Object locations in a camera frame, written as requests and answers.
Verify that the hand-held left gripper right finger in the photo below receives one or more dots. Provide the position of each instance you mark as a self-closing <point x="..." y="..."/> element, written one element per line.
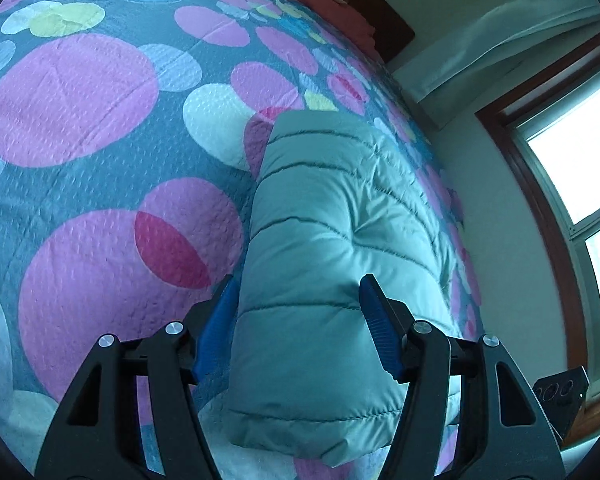
<point x="380" y="330"/>

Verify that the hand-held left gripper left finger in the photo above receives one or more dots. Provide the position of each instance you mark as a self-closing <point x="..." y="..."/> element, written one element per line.
<point x="215" y="330"/>

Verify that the light green puffer jacket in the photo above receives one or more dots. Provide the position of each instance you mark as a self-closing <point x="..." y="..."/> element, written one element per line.
<point x="320" y="260"/>

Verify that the wooden framed window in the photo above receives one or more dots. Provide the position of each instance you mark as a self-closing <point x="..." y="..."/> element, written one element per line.
<point x="570" y="170"/>

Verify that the dotted printed bedspread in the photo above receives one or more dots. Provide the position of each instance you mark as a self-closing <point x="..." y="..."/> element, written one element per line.
<point x="90" y="110"/>

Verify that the wooden headboard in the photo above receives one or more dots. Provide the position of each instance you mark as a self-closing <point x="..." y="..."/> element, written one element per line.
<point x="390" y="30"/>

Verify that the white curtain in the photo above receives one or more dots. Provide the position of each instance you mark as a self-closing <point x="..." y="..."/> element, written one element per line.
<point x="480" y="45"/>

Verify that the orange pillow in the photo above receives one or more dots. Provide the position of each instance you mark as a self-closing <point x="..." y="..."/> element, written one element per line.
<point x="330" y="7"/>

